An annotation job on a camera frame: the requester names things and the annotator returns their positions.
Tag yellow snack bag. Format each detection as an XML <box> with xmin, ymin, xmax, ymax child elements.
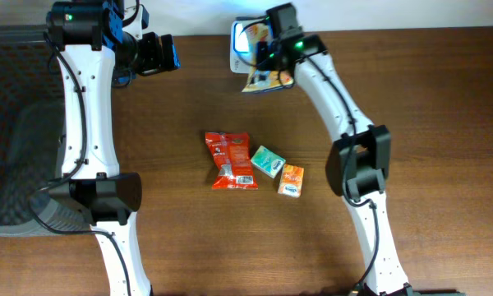
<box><xmin>233</xmin><ymin>21</ymin><xmax>294</xmax><ymax>94</ymax></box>

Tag red candy bag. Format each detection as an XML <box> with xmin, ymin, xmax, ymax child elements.
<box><xmin>205</xmin><ymin>132</ymin><xmax>258</xmax><ymax>190</ymax></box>

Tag teal tissue pack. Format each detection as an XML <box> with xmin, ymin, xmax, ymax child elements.
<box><xmin>251</xmin><ymin>146</ymin><xmax>286</xmax><ymax>178</ymax></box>

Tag orange tissue pack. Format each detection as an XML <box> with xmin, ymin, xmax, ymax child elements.
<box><xmin>278</xmin><ymin>164</ymin><xmax>304</xmax><ymax>198</ymax></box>

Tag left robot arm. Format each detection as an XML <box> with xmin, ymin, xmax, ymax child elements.
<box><xmin>44</xmin><ymin>1</ymin><xmax>180</xmax><ymax>295</ymax></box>

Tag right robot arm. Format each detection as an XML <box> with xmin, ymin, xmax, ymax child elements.
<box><xmin>256</xmin><ymin>3</ymin><xmax>414</xmax><ymax>295</ymax></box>

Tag grey plastic mesh basket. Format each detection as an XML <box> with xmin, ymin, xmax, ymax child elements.
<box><xmin>0</xmin><ymin>25</ymin><xmax>89</xmax><ymax>237</ymax></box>

